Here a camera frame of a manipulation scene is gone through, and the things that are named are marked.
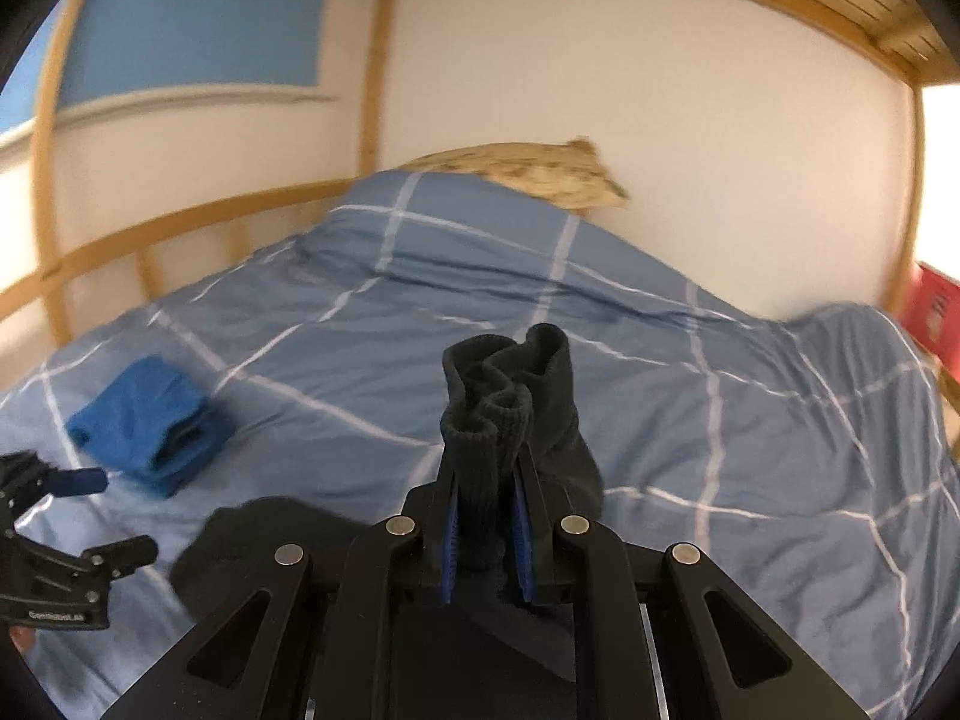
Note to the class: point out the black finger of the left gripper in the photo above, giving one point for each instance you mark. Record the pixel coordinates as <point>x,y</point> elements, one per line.
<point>123,558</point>

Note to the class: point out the blue checked duvet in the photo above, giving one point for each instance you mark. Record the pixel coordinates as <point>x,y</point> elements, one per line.
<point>807,459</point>

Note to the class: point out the beige patterned pillow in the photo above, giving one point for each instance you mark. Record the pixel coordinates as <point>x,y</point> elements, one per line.
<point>570,175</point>

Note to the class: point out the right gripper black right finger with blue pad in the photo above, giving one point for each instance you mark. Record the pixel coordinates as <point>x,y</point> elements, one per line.
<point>659,633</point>

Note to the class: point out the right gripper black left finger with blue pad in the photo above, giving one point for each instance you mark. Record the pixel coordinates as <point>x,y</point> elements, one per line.
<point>311,637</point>

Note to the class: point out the person's left hand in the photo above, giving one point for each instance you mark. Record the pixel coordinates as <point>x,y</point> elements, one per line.
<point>24,639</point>

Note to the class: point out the wooden bunk bed frame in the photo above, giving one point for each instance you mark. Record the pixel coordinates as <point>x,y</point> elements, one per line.
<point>770,149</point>

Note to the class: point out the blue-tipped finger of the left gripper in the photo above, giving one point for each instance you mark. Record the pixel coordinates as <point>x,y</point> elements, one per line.
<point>76,483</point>

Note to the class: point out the black fleece pants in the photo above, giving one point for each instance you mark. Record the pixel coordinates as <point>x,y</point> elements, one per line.
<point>507,399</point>

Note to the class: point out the folded blue cloth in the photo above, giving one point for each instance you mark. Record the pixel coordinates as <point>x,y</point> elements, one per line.
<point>154,425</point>

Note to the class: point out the blue window blind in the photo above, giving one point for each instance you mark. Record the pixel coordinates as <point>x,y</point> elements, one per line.
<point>195,22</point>

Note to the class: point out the red box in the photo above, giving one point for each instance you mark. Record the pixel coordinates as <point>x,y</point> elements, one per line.
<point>932,315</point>

